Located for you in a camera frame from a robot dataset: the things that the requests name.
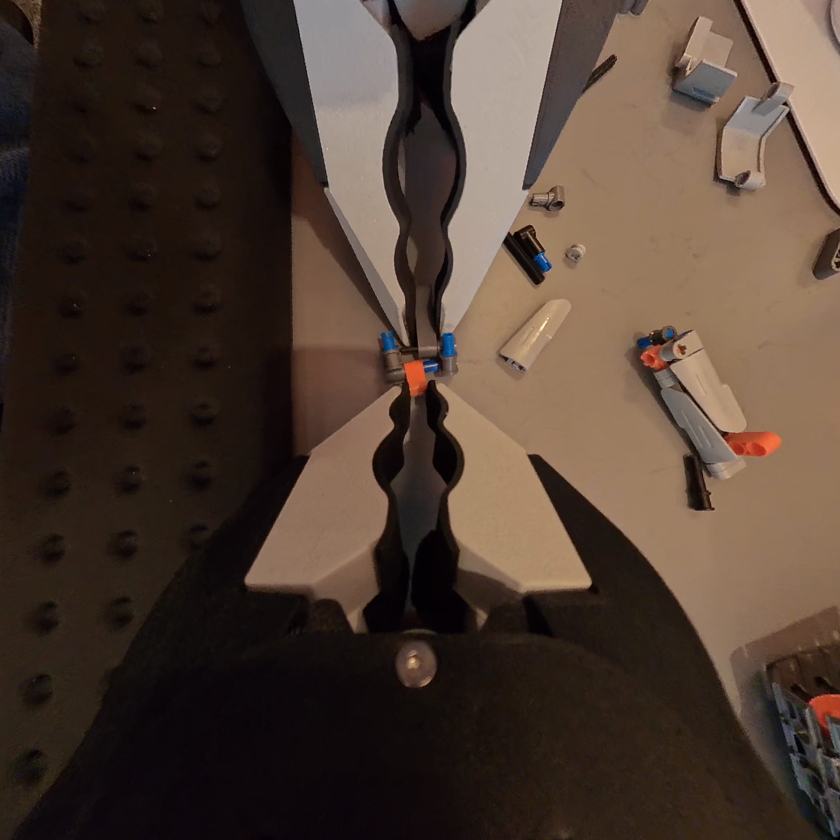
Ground tracked toy robot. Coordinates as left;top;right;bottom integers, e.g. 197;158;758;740
764;646;840;837

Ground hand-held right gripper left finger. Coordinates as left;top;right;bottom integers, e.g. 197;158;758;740
244;387;411;631

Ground white pointed panel piece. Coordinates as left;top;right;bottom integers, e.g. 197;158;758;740
499;298;572;375

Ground grey block piece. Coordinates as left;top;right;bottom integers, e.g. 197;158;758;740
671;16;739;106

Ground scattered small black grey pieces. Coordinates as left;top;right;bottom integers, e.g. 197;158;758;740
503;54;619;287

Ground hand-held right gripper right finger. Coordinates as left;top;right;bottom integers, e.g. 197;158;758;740
427;384;592;608

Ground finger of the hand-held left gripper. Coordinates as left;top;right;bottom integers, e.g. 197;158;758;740
436;0;563;332
292;0;411;336

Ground dark grey short beam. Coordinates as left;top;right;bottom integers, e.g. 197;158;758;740
812;228;840;281

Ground grey curved panel piece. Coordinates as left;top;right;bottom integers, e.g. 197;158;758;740
714;82;796;193

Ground white book stand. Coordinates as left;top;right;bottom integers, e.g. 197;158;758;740
740;0;840;212

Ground orange connector with blue pins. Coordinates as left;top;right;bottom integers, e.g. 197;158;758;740
379;330;458;399

